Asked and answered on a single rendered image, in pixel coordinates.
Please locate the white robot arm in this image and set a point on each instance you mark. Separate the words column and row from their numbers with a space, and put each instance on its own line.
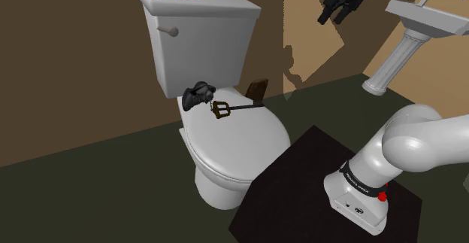
column 410, row 143

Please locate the brown block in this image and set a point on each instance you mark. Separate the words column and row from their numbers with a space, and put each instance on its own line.
column 257, row 88

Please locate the dark grey figure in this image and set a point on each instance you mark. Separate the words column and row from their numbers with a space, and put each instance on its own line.
column 196, row 95

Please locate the white toilet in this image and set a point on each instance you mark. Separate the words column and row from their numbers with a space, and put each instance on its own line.
column 227, row 139

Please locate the dark robot stand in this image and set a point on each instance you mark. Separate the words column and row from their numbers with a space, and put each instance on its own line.
column 293, row 183

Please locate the white pedestal sink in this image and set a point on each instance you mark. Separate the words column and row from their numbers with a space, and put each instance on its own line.
column 421, row 18

